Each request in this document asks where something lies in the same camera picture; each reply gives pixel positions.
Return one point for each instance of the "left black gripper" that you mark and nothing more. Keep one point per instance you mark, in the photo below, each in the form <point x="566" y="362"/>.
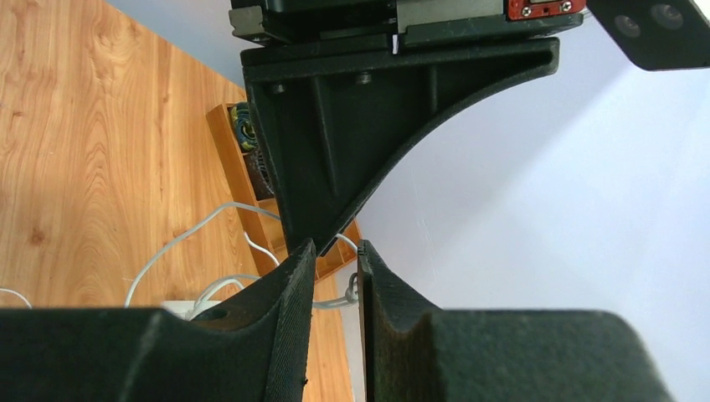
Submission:
<point x="333" y="125"/>

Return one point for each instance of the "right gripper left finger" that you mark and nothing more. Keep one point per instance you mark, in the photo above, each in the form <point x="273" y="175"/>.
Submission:
<point x="250" y="347"/>

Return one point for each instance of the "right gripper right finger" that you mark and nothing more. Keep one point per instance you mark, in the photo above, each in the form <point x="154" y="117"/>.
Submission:
<point x="414" y="350"/>

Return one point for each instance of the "white plastic bin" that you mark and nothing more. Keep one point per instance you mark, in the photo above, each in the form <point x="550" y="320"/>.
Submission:
<point x="187" y="310"/>

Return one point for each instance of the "black coiled strap four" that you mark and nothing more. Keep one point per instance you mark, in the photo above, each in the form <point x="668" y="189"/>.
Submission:
<point x="259" y="176"/>

